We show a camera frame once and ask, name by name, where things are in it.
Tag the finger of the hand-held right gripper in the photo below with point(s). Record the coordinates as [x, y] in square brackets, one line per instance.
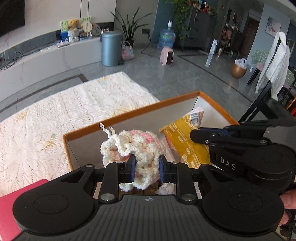
[215, 131]
[201, 137]

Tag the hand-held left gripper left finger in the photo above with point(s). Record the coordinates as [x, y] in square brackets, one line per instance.
[132, 169]

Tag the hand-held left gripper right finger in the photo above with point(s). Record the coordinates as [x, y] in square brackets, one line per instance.
[162, 170]

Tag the orange yellow plastic packet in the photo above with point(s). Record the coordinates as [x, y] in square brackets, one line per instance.
[182, 134]

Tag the white pink crochet yarn piece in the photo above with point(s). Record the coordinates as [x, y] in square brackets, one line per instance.
[138, 143]

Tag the orange cardboard box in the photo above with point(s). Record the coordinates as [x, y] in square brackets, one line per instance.
[87, 148]

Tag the person's right hand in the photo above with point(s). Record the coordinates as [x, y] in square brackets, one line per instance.
[290, 204]

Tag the black stand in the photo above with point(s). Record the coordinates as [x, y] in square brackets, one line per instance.
[256, 102]

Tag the gold round bowl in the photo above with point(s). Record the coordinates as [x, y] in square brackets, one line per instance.
[238, 72]

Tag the white plastic bag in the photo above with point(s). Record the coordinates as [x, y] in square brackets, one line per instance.
[240, 63]

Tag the tall white carton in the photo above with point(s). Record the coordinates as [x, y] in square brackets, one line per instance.
[211, 53]

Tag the pink space heater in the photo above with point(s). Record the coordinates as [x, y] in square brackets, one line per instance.
[167, 56]

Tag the white hanging cloth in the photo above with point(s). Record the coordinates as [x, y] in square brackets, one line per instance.
[276, 67]

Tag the cream lace blanket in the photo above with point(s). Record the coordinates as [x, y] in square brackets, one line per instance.
[57, 111]

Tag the dark grey cabinet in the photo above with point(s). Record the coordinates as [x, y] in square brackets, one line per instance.
[201, 30]

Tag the brown wooden door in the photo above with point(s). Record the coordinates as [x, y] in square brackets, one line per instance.
[250, 34]

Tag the blue water jug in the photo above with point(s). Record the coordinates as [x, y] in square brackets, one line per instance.
[167, 38]

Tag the pastel woven bag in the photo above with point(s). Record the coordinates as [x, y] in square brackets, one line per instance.
[127, 52]

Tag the trailing ivy plant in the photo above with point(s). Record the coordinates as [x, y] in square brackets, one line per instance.
[180, 16]

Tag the blue grey trash can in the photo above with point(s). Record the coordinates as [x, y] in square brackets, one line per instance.
[112, 48]

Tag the pink flat object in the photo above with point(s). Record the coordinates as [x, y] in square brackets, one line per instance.
[13, 208]

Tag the long leaf potted plant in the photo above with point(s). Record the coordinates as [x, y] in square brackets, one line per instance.
[130, 25]

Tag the white marble television cabinet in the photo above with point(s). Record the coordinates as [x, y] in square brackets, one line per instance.
[46, 62]

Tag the patterned round fan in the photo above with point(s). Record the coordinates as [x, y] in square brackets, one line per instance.
[96, 29]

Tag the round tan hand fan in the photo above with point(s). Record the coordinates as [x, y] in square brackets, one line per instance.
[86, 28]

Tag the teddy bear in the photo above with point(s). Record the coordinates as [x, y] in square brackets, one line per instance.
[73, 30]

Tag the green landscape picture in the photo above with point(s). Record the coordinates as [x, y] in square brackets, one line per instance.
[63, 30]

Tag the black flat screen television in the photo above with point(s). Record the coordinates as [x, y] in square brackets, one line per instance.
[10, 16]

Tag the dark wall socket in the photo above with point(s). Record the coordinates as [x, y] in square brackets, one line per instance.
[145, 30]

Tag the framed wall painting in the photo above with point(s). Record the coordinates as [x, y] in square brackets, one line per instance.
[274, 24]

